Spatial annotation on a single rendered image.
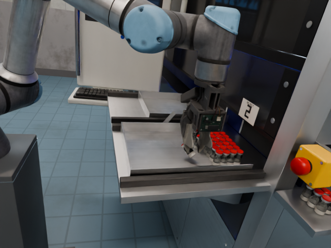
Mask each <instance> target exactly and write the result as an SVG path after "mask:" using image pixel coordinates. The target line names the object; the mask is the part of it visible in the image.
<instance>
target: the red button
mask: <svg viewBox="0 0 331 248"><path fill-rule="evenodd" d="M290 168H291V170H292V172H293V173H294V174H296V175H298V176H304V175H307V174H308V173H309V172H310V168H311V167H310V163H309V161H308V160H307V159H306V158H304V157H295V158H294V159H293V160H292V161H291V163H290Z"/></svg>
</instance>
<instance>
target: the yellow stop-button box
mask: <svg viewBox="0 0 331 248"><path fill-rule="evenodd" d="M295 157H304V158H306V159H307V160H308V161H309V163H310V167H311V168H310V172H309V173H308V174H307V175H304V176H298V177H299V178H301V179H302V180H303V181H304V182H305V183H306V184H308V185H309V186H310V187H311V188H322V187H331V148H329V147H327V146H326V145H324V144H318V145H317V144H316V145H300V147H299V150H298V152H297V154H296V156H295Z"/></svg>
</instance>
